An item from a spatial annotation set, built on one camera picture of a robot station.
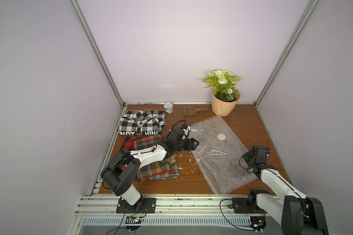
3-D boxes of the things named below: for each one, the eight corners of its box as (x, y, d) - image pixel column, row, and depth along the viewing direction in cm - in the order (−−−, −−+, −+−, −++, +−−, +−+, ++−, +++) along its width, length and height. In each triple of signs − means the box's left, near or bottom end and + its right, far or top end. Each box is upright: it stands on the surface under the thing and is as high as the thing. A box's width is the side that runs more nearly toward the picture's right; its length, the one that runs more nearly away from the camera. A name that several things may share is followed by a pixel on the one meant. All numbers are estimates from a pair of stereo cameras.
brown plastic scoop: (183, 115, 115) (183, 113, 113) (183, 108, 120) (183, 106, 118) (207, 115, 115) (208, 112, 113) (206, 108, 120) (207, 105, 118)
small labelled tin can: (163, 113, 114) (162, 110, 111) (164, 106, 120) (163, 102, 116) (173, 113, 114) (172, 110, 111) (173, 106, 120) (173, 102, 116)
